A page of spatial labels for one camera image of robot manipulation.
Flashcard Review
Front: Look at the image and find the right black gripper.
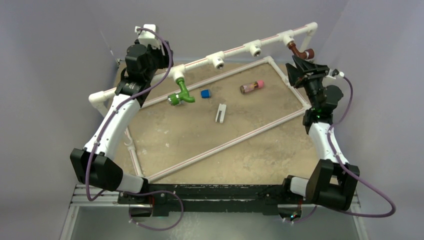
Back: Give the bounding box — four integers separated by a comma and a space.
285, 56, 329, 110

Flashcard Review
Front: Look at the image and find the brown faucet with blue cap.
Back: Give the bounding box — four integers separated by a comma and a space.
287, 41, 315, 60

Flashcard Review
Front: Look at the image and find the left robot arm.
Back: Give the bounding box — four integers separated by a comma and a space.
70, 42, 173, 205

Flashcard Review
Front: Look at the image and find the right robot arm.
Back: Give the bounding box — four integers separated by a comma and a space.
280, 55, 360, 211

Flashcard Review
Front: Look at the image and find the pink capped clip jar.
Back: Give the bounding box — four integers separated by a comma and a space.
239, 80, 265, 95

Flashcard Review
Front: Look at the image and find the green plastic faucet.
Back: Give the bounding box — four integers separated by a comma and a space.
167, 77, 196, 106

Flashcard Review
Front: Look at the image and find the blue paperclip box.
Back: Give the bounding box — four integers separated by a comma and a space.
200, 89, 212, 99

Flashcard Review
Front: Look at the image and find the white staple box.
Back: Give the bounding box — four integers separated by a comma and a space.
215, 103, 227, 124

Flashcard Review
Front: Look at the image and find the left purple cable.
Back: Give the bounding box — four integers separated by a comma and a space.
84, 27, 174, 202

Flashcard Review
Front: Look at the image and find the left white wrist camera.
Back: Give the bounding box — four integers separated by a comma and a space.
134, 24, 162, 49

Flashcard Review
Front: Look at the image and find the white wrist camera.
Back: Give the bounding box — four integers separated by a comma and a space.
134, 24, 162, 49
323, 68, 345, 82

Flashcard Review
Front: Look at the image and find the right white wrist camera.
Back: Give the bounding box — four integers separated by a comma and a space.
323, 68, 345, 82

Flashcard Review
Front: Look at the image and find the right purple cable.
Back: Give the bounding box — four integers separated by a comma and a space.
326, 76, 397, 219

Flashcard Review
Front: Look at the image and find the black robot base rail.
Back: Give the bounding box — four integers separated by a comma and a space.
117, 184, 303, 219

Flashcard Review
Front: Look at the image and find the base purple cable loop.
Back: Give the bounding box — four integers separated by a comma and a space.
128, 190, 185, 232

